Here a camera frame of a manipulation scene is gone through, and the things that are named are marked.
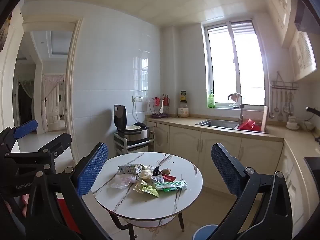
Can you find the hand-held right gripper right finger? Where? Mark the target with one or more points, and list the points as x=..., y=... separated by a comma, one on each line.
x=225, y=170

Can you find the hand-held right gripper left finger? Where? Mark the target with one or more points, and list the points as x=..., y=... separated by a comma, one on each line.
x=93, y=170

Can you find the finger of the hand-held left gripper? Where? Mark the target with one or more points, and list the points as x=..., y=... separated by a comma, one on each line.
x=58, y=143
x=25, y=128

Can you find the clear plastic bag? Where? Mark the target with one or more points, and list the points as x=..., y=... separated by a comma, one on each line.
x=123, y=181

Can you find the green white milk carton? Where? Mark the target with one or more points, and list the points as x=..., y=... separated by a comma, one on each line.
x=130, y=169

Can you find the long green white wrapper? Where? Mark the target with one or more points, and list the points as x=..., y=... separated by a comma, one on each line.
x=172, y=185

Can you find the red packet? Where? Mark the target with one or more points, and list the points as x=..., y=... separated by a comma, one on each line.
x=169, y=178

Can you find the light green wrapper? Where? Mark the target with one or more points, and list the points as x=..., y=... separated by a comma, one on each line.
x=147, y=190

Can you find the ginger root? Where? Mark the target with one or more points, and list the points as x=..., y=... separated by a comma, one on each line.
x=166, y=171

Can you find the black plastic bag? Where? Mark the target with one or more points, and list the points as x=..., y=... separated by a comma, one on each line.
x=156, y=171

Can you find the silver packet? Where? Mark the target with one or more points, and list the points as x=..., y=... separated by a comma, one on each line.
x=158, y=179

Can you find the blue trash bin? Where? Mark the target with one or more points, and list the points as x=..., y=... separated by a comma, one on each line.
x=203, y=233

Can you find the white panel door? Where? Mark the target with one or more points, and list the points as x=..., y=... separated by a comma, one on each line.
x=52, y=115

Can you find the white trolley rack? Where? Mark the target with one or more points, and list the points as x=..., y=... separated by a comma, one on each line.
x=122, y=146

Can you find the steel sink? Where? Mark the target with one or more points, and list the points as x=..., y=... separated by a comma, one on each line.
x=217, y=123

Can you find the red object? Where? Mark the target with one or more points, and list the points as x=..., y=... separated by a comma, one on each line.
x=66, y=211

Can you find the red basin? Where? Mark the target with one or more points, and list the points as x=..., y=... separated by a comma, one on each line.
x=247, y=125

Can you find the pink lace curtain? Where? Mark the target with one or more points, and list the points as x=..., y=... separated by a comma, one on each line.
x=53, y=82

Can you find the black silver rice cooker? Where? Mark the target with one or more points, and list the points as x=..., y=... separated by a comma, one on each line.
x=136, y=133

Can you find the metal faucet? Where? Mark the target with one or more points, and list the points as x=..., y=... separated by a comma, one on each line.
x=241, y=115

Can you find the wooden cutting board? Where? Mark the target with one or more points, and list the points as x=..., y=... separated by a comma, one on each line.
x=264, y=120

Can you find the round marble table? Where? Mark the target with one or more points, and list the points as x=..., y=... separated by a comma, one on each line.
x=150, y=206

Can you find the green dish soap bottle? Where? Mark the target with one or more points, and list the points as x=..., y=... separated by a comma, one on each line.
x=212, y=101

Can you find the beige kitchen countertop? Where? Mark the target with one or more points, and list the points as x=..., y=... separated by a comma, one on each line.
x=287, y=136

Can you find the clear storage jar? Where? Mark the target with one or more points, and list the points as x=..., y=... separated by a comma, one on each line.
x=183, y=111

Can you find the pink cloth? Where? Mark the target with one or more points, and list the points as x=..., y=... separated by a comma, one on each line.
x=236, y=97

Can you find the stack of white bowls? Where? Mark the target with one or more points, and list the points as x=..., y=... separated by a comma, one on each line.
x=292, y=125

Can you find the row of hanging metal utensils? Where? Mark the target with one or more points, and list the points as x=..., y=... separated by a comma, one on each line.
x=276, y=105

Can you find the dark bottle yellow label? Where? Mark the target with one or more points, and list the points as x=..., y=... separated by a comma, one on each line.
x=184, y=96

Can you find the white rice spoon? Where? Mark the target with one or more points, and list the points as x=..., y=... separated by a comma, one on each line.
x=161, y=110

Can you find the black stove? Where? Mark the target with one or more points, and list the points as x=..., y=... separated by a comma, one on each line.
x=313, y=166

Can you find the white bowl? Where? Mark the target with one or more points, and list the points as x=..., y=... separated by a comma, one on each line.
x=309, y=127

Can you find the window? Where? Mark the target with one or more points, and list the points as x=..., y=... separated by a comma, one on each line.
x=235, y=65

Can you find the cream upper cabinets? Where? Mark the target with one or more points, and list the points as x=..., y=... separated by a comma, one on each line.
x=303, y=55

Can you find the black range hood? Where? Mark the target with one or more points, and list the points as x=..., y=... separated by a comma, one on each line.
x=306, y=17

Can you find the cream door frame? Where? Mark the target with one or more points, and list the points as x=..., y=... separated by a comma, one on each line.
x=72, y=80

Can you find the wall socket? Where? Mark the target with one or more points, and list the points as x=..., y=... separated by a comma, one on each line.
x=137, y=98

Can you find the metal wall utensil rack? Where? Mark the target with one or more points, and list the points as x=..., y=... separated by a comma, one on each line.
x=285, y=86

